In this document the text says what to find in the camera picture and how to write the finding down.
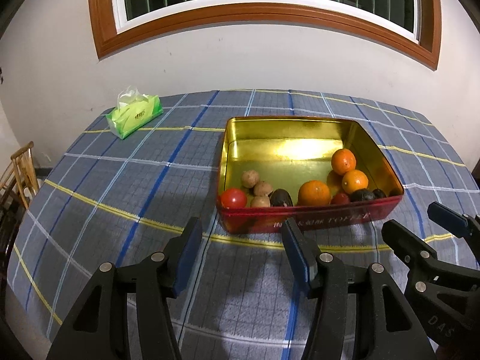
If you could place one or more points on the brown kiwi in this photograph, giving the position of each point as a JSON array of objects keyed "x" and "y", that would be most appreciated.
[
  {"x": 262, "y": 188},
  {"x": 260, "y": 202},
  {"x": 249, "y": 179}
]

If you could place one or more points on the blue plaid tablecloth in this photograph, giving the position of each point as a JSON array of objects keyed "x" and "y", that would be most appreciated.
[{"x": 120, "y": 200}]

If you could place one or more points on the small orange tangerine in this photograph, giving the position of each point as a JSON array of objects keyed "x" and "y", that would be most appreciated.
[{"x": 343, "y": 161}]

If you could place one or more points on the orange citrus fruit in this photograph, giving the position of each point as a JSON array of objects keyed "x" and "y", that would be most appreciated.
[{"x": 354, "y": 180}]

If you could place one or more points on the dark plum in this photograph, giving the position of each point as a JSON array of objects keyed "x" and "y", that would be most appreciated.
[{"x": 362, "y": 195}]

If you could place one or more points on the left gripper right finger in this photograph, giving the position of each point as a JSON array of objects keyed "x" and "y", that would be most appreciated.
[{"x": 386, "y": 326}]

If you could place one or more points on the big red tomato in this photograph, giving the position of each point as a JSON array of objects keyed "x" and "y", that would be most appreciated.
[{"x": 233, "y": 198}]

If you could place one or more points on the red coffee tin box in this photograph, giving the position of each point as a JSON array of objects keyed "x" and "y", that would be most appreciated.
[{"x": 288, "y": 151}]

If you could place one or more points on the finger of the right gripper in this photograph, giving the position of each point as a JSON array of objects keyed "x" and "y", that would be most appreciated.
[
  {"x": 461, "y": 226},
  {"x": 428, "y": 277}
]

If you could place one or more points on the small dark purple fruit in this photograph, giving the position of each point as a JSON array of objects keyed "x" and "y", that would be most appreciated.
[{"x": 378, "y": 193}]

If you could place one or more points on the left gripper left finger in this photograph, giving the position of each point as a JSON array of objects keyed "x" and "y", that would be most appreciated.
[{"x": 96, "y": 326}]

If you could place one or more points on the green tissue pack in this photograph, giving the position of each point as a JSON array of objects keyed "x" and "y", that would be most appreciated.
[{"x": 133, "y": 110}]

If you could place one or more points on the wooden window frame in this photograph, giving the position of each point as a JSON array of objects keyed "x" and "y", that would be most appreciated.
[{"x": 109, "y": 40}]

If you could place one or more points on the large dark purple fruit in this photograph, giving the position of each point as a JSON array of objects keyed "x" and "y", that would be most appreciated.
[{"x": 280, "y": 198}]

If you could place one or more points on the brown kiwi back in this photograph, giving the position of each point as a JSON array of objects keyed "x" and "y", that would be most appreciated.
[{"x": 262, "y": 188}]

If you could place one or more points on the small red tomato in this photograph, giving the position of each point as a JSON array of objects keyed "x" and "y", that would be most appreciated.
[{"x": 340, "y": 198}]

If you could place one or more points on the large orange pear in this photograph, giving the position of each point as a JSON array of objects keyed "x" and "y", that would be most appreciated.
[{"x": 314, "y": 193}]

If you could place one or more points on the brown kiwi front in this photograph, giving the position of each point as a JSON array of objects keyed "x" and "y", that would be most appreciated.
[{"x": 260, "y": 202}]

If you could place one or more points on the wooden chair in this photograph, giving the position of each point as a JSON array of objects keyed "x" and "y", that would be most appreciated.
[{"x": 19, "y": 185}]

